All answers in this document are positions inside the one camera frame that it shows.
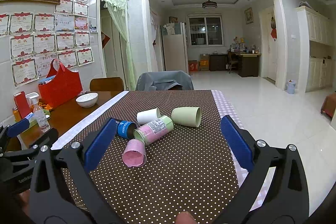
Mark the dark wooden desk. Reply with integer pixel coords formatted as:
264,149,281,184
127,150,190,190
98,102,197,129
228,52,261,77

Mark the ceiling lamp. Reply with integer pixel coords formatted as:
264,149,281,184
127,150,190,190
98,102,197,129
202,0,218,9

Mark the small framed picture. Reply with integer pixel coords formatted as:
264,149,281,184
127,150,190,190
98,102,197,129
244,7,254,24

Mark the white door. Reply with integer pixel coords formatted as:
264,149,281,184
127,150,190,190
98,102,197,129
259,6,277,85

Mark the red felt bag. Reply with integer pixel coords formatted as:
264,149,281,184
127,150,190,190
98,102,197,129
38,59,83,108

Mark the pink paper cup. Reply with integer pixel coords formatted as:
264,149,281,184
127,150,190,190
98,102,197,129
122,139,147,168

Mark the green door curtain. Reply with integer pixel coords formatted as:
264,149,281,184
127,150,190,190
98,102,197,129
99,0,137,91

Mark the wooden chair back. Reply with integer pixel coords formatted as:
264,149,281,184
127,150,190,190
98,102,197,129
89,77,124,92

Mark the light green cup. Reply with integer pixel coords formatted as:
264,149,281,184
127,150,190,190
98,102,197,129
171,107,202,127

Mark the grey covered chair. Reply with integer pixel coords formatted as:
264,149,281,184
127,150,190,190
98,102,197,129
135,71,194,91

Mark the clear spray bottle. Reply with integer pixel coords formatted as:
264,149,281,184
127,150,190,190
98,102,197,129
26,92,50,133

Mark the red box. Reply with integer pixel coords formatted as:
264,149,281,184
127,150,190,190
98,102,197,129
14,91,31,119

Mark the window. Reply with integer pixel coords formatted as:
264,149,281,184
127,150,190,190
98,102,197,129
189,15,224,46

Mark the black blue CoolTowel can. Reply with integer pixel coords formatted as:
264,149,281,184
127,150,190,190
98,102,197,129
116,119,137,139

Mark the light blue bin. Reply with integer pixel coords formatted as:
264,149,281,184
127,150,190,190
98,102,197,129
286,80,297,94

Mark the pink green labelled canister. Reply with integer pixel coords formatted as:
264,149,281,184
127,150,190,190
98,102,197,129
134,115,174,145

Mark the white refrigerator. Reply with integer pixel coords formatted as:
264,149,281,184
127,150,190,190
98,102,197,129
161,22,189,73

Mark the right hand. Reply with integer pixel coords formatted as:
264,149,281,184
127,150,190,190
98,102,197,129
175,211,197,224

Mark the white wall cabinet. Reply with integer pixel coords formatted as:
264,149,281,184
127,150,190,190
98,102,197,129
296,6,335,93

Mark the brown polka dot tablecloth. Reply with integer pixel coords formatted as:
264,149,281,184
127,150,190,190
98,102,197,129
56,90,239,223

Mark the green tray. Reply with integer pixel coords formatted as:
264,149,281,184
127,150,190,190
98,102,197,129
14,113,38,132

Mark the white paper cup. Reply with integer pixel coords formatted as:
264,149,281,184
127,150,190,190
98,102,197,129
137,108,161,125

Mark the white ceramic bowl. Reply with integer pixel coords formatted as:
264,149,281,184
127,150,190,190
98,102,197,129
76,93,98,108

